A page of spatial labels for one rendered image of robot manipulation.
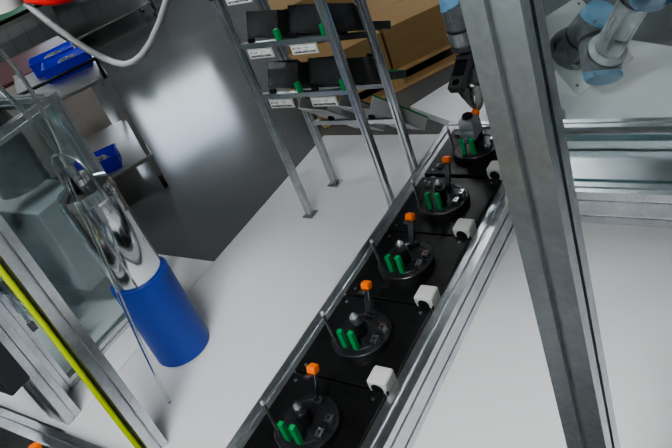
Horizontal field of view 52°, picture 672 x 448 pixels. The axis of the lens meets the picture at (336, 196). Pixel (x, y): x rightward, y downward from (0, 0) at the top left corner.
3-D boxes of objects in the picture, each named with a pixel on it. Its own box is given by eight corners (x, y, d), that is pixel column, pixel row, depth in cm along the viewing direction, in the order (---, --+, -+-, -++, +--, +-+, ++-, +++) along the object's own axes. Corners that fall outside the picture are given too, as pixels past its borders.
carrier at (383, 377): (346, 300, 171) (330, 263, 165) (434, 314, 157) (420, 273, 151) (297, 376, 156) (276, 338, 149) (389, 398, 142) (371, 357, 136)
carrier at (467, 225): (423, 182, 202) (412, 146, 196) (502, 184, 189) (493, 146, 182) (388, 235, 187) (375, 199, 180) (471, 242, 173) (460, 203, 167)
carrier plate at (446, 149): (455, 134, 219) (453, 128, 217) (529, 133, 205) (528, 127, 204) (425, 179, 203) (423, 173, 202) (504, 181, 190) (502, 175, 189)
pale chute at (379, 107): (392, 127, 228) (395, 113, 228) (425, 130, 219) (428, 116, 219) (336, 107, 207) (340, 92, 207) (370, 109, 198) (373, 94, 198)
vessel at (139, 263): (137, 254, 186) (64, 136, 167) (173, 259, 178) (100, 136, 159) (102, 290, 177) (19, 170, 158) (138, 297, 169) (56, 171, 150)
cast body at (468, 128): (468, 129, 204) (463, 108, 200) (483, 128, 201) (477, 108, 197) (458, 145, 198) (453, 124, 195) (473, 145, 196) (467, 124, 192)
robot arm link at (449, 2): (467, -8, 180) (435, 0, 183) (476, 30, 186) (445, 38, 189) (468, -19, 186) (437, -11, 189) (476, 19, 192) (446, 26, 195)
